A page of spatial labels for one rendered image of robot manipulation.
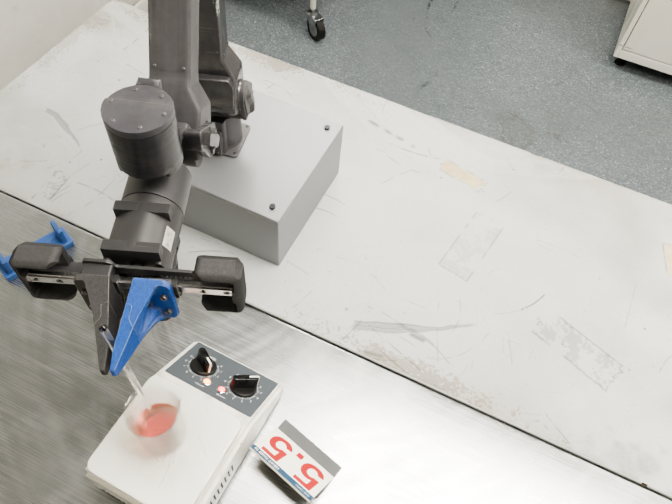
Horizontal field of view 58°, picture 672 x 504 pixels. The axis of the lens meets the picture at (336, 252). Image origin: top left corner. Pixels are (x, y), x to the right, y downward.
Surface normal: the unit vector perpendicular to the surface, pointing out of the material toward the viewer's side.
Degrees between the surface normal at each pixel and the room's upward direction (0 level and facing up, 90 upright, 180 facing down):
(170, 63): 60
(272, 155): 1
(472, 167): 0
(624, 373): 0
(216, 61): 77
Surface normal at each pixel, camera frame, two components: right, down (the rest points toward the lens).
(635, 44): -0.43, 0.73
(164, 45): -0.03, 0.43
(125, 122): 0.08, -0.54
